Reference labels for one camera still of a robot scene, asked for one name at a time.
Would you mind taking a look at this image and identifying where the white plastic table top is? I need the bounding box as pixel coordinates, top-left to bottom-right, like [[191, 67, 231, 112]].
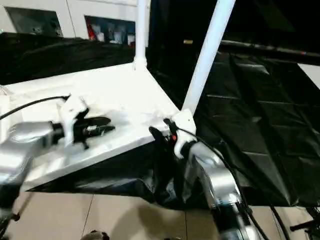
[[0, 62, 182, 192]]

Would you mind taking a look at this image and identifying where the black work mat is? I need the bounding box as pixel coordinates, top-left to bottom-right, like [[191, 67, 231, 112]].
[[0, 32, 320, 208]]

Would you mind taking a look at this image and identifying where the dark robot left foot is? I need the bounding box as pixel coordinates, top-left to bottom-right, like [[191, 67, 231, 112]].
[[81, 230, 111, 240]]

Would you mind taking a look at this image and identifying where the white glass-door cabinet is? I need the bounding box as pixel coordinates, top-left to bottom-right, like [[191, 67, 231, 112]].
[[0, 0, 152, 47]]

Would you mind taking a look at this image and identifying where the black floor stand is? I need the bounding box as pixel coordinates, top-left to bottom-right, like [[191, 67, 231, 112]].
[[290, 217, 320, 240]]

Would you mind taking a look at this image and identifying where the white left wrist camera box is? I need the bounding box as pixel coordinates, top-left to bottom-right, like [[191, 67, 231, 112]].
[[56, 95, 90, 147]]

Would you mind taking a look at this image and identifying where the silver metal rail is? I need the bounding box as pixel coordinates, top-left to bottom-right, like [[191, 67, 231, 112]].
[[220, 40, 320, 56]]

